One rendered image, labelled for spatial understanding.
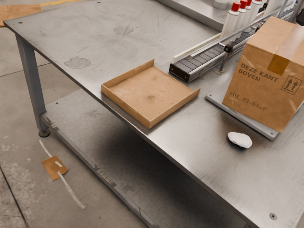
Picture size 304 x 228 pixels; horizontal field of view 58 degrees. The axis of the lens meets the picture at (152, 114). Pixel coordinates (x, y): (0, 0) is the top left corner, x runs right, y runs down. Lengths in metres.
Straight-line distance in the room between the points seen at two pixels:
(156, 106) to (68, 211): 0.92
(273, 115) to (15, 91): 1.97
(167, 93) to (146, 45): 0.37
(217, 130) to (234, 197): 0.26
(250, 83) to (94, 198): 1.14
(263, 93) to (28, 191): 1.40
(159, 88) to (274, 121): 0.45
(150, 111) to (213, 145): 0.26
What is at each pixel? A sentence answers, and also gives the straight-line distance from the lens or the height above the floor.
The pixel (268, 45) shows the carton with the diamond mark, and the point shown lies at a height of 1.12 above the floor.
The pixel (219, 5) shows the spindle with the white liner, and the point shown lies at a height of 0.90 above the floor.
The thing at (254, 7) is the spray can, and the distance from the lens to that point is 1.59.
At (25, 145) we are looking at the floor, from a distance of 2.04.
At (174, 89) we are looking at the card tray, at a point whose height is 0.83.
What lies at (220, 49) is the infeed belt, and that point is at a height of 0.88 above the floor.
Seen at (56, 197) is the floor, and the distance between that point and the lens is 1.77.
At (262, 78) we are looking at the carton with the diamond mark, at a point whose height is 1.02.
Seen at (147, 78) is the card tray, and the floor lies 0.83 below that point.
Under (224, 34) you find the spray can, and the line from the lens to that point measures 1.41.
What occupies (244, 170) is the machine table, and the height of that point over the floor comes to 0.83.
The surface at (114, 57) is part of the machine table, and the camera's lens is 1.29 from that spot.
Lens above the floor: 1.52
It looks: 43 degrees down
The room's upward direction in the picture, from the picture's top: 10 degrees clockwise
